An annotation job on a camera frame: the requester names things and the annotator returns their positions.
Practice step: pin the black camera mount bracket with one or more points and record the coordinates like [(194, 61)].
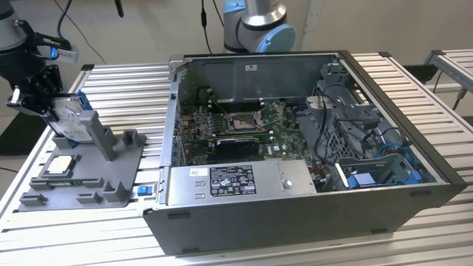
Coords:
[(43, 40)]

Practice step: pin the metal locking lever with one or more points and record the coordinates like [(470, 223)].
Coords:
[(218, 107)]

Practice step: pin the blue case latch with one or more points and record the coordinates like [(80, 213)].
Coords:
[(144, 190)]

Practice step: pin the silver power supply unit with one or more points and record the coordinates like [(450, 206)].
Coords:
[(184, 185)]

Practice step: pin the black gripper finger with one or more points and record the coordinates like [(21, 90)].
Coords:
[(36, 105)]

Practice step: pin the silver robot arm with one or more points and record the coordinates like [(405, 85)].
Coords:
[(11, 27)]

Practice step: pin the short black rod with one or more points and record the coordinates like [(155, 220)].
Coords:
[(119, 8)]

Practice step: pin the gray perforated drive cage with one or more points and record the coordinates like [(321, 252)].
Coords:
[(344, 138)]

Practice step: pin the dark gray PC case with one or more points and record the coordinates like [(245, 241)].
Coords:
[(277, 227)]

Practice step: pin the black floor object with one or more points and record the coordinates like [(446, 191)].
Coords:
[(15, 138)]

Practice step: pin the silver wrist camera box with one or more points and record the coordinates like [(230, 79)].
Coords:
[(68, 54)]

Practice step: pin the gray plastic parts rack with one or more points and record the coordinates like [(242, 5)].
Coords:
[(111, 174)]

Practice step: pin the green motherboard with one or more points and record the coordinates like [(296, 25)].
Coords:
[(284, 138)]

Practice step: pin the black RAM slot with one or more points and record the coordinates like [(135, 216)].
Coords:
[(236, 103), (236, 106), (236, 100)]

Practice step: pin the metal disk bay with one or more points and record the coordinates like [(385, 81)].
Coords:
[(369, 163)]

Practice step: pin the CPU socket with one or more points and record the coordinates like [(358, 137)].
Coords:
[(244, 122)]

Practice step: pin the green RAM stick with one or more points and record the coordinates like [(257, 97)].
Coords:
[(73, 183)]

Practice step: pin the hard disk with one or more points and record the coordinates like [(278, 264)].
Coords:
[(73, 124)]

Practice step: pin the black graphics card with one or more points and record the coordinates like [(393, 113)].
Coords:
[(236, 149)]

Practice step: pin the silver CPU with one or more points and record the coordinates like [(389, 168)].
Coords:
[(60, 164)]

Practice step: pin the blue plastic carrier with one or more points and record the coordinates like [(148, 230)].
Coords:
[(361, 181)]

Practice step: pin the metal slat side table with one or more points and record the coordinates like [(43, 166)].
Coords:
[(458, 63)]

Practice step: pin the black box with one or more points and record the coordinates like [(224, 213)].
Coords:
[(417, 73)]

